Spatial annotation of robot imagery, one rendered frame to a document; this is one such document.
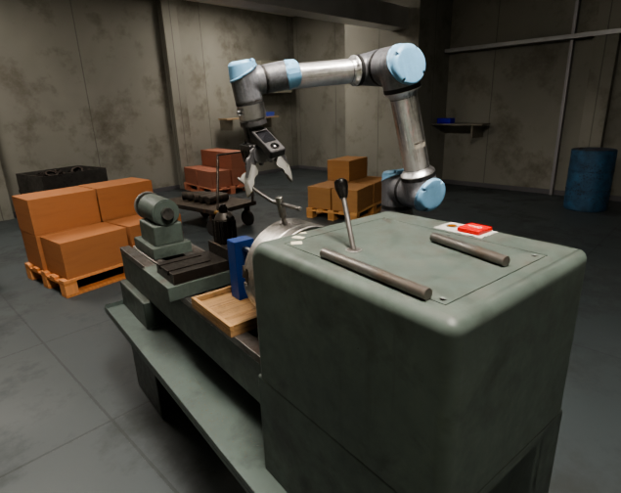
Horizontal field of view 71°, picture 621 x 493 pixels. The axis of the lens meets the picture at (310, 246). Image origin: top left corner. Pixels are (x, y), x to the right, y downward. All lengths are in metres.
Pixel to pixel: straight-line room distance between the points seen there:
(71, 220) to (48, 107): 4.02
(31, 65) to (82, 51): 0.84
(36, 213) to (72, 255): 0.57
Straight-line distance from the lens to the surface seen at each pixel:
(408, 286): 0.75
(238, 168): 8.51
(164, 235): 2.29
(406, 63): 1.41
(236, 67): 1.21
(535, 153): 8.41
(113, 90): 8.96
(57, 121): 8.61
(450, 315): 0.70
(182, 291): 1.76
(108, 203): 4.96
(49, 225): 4.75
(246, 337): 1.43
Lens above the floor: 1.57
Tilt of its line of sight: 18 degrees down
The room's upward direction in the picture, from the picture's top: 2 degrees counter-clockwise
